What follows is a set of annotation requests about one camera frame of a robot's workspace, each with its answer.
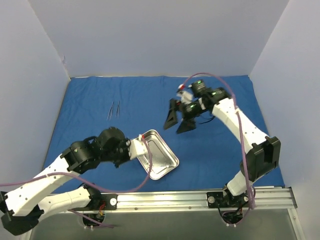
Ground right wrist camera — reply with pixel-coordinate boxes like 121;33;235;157
189;79;207;98

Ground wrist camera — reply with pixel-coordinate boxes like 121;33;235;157
128;134;149;160
189;79;207;98

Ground blue surgical drape cloth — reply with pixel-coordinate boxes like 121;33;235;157
42;75;286;193

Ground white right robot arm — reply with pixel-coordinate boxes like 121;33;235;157
171;84;281;207

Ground steel tweezers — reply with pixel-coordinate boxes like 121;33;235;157
107;102;114;121
116;101;120;118

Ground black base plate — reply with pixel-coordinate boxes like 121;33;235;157
206;190;249;209
98;193;118;211

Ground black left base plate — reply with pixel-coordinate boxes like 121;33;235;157
98;193;118;211

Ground aluminium front rail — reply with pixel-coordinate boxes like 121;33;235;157
26;186;298;215

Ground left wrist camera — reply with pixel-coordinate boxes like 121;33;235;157
128;134;149;160

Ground stainless steel instrument tray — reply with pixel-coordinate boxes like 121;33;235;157
142;129;180;181

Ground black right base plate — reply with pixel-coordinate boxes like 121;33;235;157
206;190;249;209

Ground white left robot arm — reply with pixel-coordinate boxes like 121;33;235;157
0;127;179;236

